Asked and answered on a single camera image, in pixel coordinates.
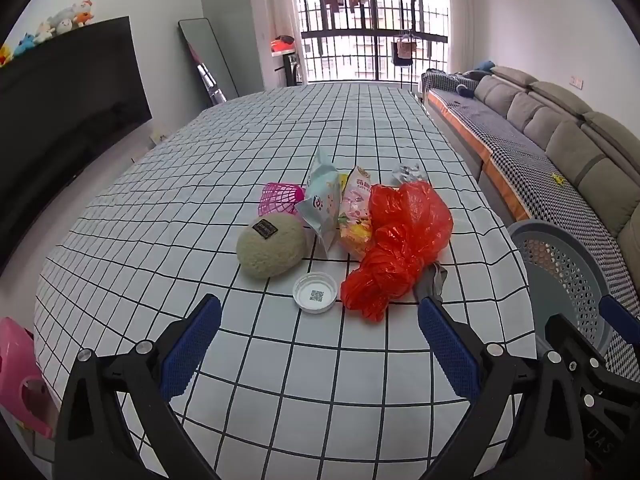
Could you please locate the light blue snack packet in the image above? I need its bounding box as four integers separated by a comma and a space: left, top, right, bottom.
295, 145, 343, 256

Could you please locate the leaning floor mirror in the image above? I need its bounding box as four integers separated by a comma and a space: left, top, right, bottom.
178, 17, 240, 106

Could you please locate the houndstooth sofa cover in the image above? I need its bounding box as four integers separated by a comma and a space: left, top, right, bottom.
420, 71, 640, 378

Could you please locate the beige fuzzy oval sponge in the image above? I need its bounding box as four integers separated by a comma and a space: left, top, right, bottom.
236, 212, 307, 279

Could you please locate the washing machine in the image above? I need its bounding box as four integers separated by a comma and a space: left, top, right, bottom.
282, 52, 304, 86

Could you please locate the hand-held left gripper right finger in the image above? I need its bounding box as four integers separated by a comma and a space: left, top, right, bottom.
417, 296, 586, 480

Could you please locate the red plastic bag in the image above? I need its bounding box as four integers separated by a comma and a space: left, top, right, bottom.
340, 181, 454, 323

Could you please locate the black window grille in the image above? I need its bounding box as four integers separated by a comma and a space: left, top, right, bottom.
291, 0, 449, 83

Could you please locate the white round lid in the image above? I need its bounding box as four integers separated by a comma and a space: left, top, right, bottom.
292, 271, 338, 315

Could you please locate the grey perforated plastic basket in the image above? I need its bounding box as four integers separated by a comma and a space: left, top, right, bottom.
506, 219, 613, 361

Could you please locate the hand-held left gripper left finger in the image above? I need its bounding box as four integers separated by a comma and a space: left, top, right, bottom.
54, 294, 223, 480

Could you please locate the black television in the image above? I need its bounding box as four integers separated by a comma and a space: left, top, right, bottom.
0, 16, 152, 266

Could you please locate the white paper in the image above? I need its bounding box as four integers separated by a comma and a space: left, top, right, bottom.
391, 161, 429, 186

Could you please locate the white checked tablecloth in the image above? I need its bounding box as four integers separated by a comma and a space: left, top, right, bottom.
32, 81, 538, 480

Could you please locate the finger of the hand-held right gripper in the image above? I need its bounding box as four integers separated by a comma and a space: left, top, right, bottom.
599, 294, 640, 348
545, 313, 610, 387

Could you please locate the black clothes stand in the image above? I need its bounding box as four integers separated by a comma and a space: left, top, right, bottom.
392, 30, 420, 90

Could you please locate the dark spiky fish toy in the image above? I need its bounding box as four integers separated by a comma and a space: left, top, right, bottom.
412, 262, 449, 306

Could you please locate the grey sofa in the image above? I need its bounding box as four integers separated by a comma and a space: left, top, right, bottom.
420, 65, 640, 376

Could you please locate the white curtain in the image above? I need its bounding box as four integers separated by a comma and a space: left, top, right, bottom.
446, 0, 476, 77

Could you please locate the pink plastic stool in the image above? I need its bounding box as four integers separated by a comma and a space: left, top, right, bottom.
0, 317, 53, 438

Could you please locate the dark hanging garment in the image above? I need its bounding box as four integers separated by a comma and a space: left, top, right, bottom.
391, 37, 418, 67

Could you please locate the row of plush toys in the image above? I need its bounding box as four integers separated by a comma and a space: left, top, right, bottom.
0, 0, 97, 67

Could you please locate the pink snack packet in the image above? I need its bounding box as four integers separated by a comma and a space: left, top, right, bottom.
337, 165, 376, 261

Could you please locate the pink plastic mesh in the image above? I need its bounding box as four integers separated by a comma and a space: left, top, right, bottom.
258, 182, 306, 217

